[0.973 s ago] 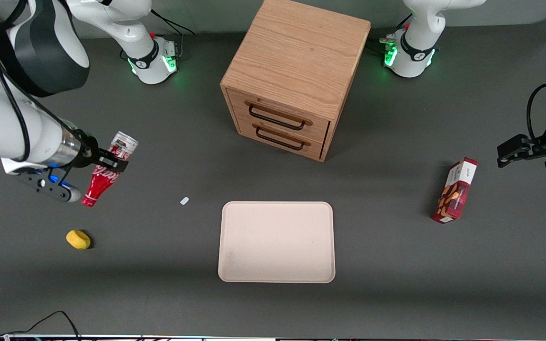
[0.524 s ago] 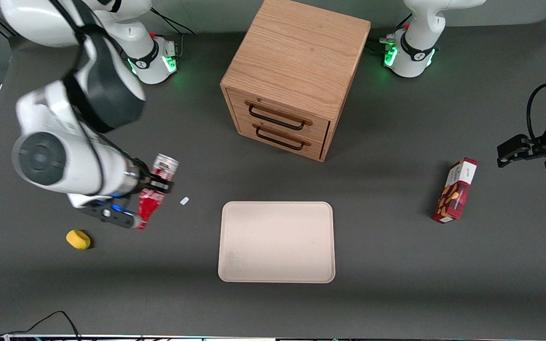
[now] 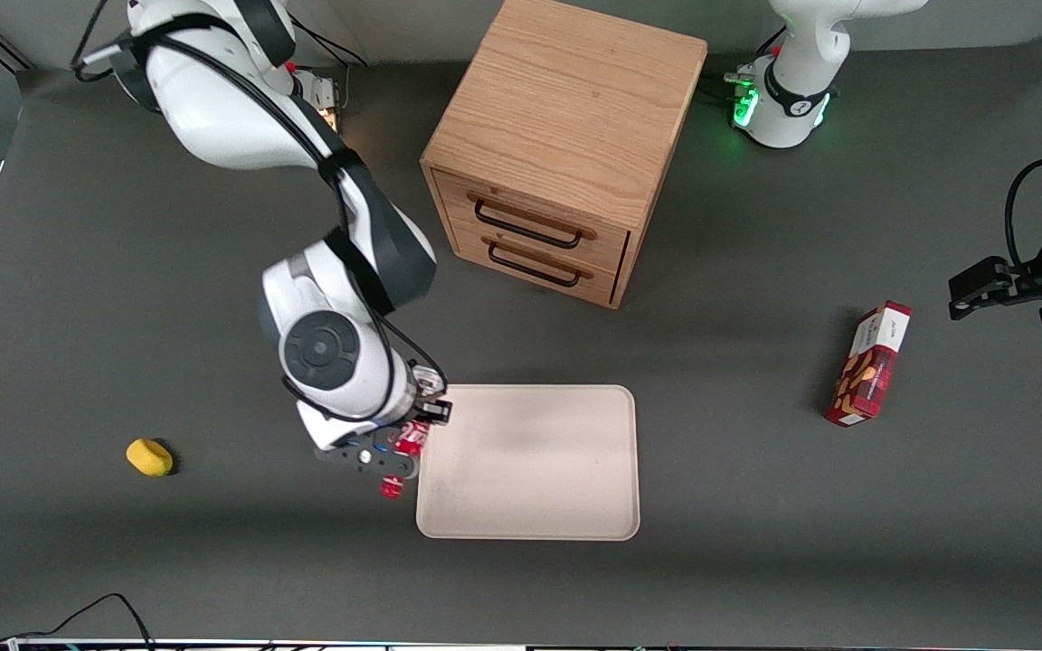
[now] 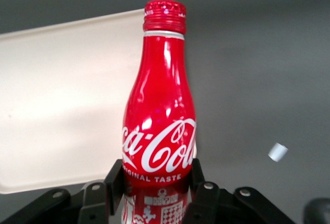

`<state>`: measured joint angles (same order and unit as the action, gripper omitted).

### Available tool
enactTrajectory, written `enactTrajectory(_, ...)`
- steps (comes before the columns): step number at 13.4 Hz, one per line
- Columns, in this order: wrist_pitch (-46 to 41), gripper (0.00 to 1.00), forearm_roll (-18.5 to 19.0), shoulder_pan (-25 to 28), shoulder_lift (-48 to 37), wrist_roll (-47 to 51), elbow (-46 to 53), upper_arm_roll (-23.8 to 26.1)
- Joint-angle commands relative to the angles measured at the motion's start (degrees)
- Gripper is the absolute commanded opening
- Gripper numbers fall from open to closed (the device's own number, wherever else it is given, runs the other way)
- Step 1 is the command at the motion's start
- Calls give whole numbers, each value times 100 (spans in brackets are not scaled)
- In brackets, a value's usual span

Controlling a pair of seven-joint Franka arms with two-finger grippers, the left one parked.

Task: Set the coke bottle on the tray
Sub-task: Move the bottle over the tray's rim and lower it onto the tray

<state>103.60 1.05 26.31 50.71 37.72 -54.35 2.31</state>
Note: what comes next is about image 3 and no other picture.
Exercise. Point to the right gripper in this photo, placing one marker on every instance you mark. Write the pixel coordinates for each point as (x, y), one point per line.
(431, 401)

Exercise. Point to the wooden drawer front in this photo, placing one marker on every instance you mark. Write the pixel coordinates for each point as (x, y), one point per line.
(607, 249)
(468, 242)

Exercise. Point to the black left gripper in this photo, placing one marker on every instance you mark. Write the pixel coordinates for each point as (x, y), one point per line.
(1025, 278)

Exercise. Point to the silver right arm base connector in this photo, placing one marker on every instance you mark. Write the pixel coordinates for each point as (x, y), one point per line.
(322, 99)

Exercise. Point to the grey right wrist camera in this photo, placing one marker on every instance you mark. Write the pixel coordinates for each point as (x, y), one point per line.
(367, 458)

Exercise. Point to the wooden drawer cabinet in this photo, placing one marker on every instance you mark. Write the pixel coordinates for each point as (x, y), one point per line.
(566, 99)

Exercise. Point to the red plaid cookie box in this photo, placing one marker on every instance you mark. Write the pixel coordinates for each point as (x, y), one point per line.
(869, 371)

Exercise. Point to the yellow lemon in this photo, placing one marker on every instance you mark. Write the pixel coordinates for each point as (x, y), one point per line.
(148, 457)

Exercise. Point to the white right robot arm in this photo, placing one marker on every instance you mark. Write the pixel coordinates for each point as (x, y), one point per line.
(213, 108)

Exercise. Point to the beige plastic tray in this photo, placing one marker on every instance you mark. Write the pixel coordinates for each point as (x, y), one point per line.
(530, 461)

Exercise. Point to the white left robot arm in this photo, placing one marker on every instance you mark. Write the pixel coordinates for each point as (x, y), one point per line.
(797, 54)

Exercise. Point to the silver left arm base connector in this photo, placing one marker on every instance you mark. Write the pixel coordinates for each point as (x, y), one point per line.
(740, 86)

